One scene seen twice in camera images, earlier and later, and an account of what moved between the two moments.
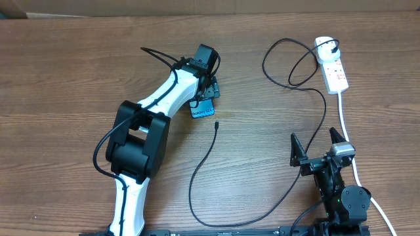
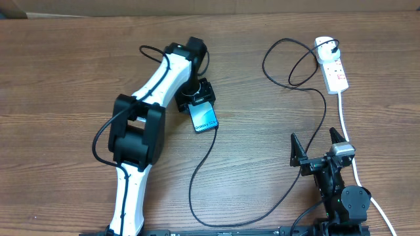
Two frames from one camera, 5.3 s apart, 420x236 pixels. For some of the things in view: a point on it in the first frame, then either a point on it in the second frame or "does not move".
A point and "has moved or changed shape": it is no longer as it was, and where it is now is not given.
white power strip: x=334 y=77 does not move
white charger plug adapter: x=324 y=52 does not move
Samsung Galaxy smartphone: x=202 y=107 has moved or changed shape
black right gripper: x=312 y=164 does not move
